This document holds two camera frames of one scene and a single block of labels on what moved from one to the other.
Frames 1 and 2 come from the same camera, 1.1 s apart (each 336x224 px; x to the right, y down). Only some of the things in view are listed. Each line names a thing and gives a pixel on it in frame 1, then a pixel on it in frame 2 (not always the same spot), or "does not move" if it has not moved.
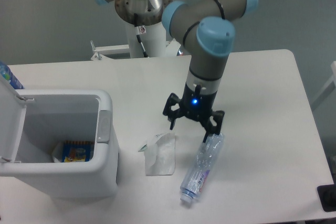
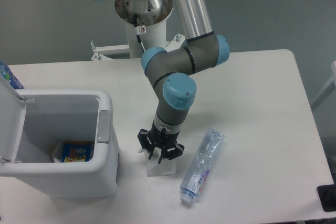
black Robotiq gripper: [197, 106] to [162, 139]
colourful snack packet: [76, 150] does not move
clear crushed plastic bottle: [201, 167] does not move
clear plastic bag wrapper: [160, 155] does not move
